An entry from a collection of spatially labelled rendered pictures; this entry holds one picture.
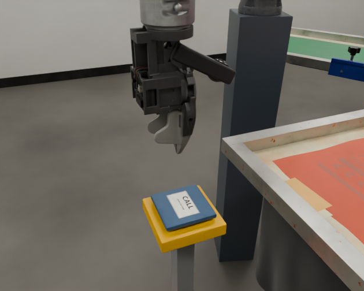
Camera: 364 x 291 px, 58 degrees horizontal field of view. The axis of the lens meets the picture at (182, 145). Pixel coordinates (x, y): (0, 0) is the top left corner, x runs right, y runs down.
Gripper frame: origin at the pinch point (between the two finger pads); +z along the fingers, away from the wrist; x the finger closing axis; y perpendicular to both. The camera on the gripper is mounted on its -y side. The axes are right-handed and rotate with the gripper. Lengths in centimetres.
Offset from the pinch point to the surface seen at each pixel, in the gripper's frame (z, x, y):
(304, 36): 14, -111, -120
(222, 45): 88, -368, -205
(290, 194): 11.3, 7.3, -19.6
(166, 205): 13.3, -0.7, 2.9
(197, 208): 13.3, 2.1, -2.4
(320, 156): 14.7, -5.7, -38.9
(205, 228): 15.0, 6.1, -2.3
